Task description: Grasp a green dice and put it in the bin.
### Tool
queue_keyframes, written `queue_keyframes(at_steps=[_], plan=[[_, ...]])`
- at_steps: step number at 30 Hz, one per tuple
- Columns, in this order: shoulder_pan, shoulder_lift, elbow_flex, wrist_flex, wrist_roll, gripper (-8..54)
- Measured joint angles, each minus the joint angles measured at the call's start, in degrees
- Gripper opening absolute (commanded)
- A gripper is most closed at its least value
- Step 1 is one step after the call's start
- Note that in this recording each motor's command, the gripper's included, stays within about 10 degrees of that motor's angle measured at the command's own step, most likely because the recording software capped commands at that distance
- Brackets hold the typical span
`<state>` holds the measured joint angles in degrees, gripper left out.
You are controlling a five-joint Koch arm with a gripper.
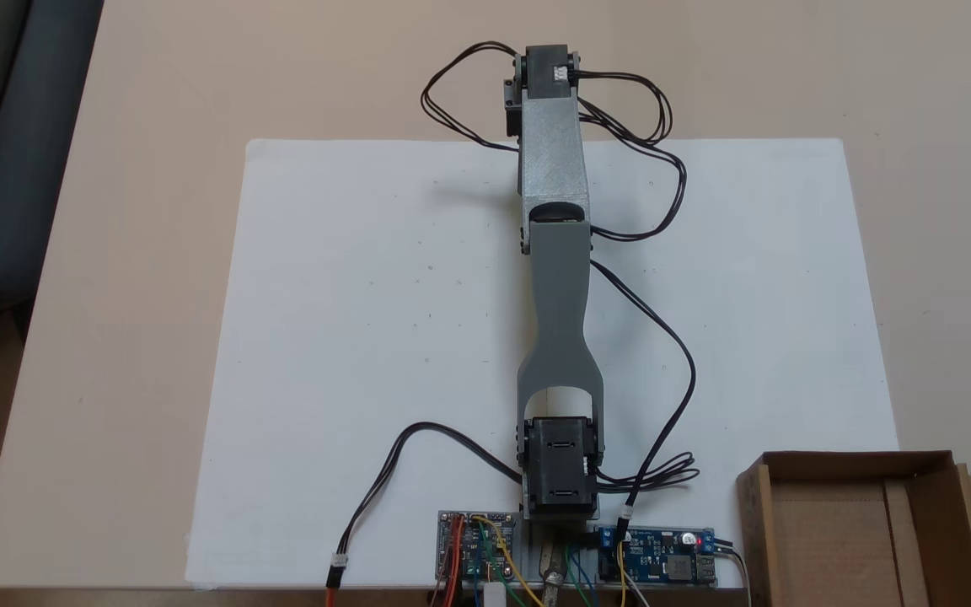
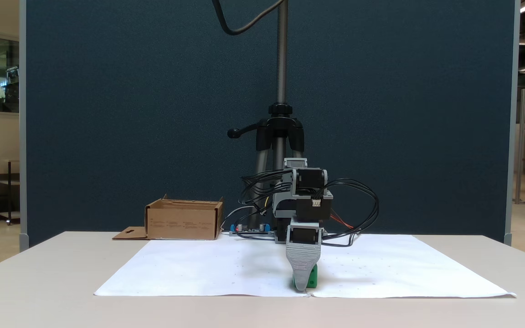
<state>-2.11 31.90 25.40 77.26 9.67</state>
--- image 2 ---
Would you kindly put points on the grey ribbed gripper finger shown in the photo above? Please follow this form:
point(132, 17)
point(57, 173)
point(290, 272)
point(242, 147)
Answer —
point(302, 259)

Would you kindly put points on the green die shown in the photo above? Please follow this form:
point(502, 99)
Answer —
point(312, 277)

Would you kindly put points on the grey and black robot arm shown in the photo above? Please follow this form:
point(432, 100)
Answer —
point(310, 207)

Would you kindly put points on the blue circuit board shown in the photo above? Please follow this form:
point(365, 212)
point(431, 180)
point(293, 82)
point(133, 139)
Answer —
point(249, 230)

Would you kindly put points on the white paper sheet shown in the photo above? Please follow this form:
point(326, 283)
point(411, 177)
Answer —
point(198, 269)

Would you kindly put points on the brown cardboard box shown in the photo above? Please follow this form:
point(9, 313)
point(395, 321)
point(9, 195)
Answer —
point(180, 223)

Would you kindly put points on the black and silver tripod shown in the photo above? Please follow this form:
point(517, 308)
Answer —
point(282, 68)

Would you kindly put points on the dark blue partition panel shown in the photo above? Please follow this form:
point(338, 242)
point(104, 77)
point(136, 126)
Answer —
point(107, 114)

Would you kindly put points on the black cart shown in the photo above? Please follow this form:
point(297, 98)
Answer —
point(8, 191)

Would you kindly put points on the framed window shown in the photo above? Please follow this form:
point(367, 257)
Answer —
point(5, 73)

